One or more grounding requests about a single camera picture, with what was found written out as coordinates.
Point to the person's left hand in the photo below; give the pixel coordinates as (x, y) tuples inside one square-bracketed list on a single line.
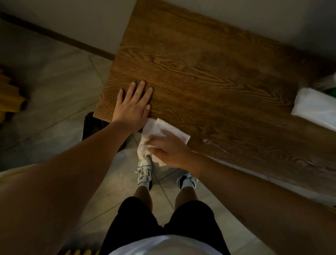
[(130, 113)]

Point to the person's right hand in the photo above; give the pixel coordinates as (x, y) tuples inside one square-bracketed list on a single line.
[(174, 152)]

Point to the person's left little finger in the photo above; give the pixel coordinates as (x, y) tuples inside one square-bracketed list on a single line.
[(120, 96)]

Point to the person's left thumb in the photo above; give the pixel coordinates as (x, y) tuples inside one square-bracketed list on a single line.
[(147, 111)]

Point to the person's right fingers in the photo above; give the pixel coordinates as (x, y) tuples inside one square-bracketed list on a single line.
[(157, 147)]

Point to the person's left middle finger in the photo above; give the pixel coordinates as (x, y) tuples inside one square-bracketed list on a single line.
[(139, 89)]

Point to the white tissue wipe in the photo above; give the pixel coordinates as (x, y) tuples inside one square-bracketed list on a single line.
[(157, 127)]

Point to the person's right forearm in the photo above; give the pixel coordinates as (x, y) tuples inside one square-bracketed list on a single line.
[(262, 210)]

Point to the person's left forearm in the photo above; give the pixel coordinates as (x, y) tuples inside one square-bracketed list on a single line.
[(65, 189)]

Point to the white and black left sneaker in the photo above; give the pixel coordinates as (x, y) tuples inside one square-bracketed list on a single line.
[(143, 173)]

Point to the white and black sneaker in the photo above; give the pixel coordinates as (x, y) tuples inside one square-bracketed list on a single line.
[(143, 173), (187, 178)]

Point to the black bin under table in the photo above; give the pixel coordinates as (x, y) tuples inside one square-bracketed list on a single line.
[(91, 127)]

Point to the white and black right sneaker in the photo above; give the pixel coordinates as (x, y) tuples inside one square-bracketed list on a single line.
[(187, 178)]

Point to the person's left leg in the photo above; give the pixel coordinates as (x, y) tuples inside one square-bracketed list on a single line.
[(143, 195)]

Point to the person's leg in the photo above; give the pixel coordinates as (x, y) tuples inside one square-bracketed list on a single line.
[(185, 195), (143, 195)]

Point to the person's right leg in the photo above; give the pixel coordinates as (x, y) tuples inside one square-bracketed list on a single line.
[(185, 195)]

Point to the black shorts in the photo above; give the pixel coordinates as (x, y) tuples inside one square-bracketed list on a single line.
[(136, 223)]

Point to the white shirt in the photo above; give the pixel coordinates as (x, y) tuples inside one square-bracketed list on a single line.
[(165, 247)]

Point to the yellow slatted wooden chair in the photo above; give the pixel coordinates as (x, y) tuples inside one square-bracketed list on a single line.
[(10, 98), (81, 252)]

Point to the white tissue packet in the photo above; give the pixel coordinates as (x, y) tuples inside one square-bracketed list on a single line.
[(315, 107)]

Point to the green and white plastic bag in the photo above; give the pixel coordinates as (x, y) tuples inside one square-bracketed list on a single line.
[(329, 85)]

